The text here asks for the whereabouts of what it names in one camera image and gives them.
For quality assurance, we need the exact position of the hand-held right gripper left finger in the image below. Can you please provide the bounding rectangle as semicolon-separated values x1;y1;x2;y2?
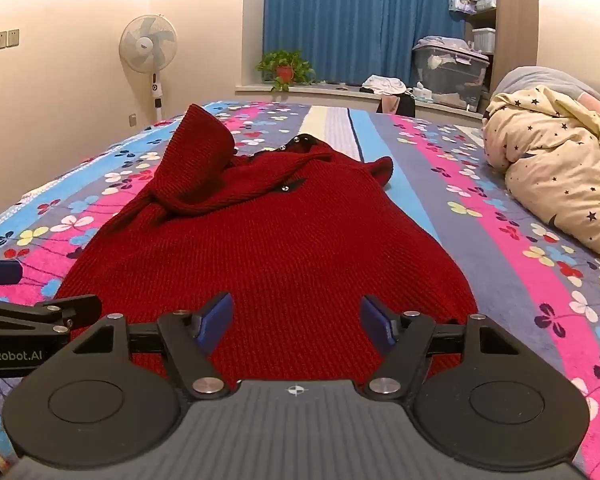
70;291;236;403

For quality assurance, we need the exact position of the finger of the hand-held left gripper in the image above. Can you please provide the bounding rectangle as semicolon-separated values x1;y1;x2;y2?
0;259;24;287
0;294;103;335

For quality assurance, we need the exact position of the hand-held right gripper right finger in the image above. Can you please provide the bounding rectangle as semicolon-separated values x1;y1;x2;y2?
359;295;523;402

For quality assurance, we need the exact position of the red knitted sweater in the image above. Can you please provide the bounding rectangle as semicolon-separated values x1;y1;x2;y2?
55;104;481;386

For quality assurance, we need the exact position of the pile of white clothes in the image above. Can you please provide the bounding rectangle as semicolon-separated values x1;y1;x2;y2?
360;74;409;96

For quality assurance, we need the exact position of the floral striped bed sheet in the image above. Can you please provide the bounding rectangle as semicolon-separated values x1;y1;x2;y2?
0;100;600;480

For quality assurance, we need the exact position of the black bag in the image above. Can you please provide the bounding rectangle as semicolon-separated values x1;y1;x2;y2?
377;92;417;117

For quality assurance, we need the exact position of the cream star print quilt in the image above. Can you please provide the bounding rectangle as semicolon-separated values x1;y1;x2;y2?
482;85;600;273

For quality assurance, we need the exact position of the window sill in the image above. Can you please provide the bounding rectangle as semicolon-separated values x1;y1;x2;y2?
235;82;486;122

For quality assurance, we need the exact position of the clear storage box grey lid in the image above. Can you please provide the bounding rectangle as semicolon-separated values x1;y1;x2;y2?
412;40;491;111

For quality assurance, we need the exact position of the potted green plant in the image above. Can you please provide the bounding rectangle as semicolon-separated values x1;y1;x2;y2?
256;49;317;93

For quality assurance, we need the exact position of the white standing fan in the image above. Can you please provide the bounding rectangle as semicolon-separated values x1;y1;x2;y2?
119;14;178;123

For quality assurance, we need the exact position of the grey pillow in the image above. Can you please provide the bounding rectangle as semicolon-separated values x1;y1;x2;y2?
495;66;600;108

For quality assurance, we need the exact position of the white plastic bin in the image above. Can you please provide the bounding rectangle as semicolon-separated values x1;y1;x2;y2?
472;27;496;55

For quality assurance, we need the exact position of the blue curtain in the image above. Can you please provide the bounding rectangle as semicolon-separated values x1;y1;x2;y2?
263;0;468;88

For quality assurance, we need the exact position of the wooden shelf unit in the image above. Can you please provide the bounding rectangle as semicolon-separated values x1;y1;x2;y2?
448;0;502;92

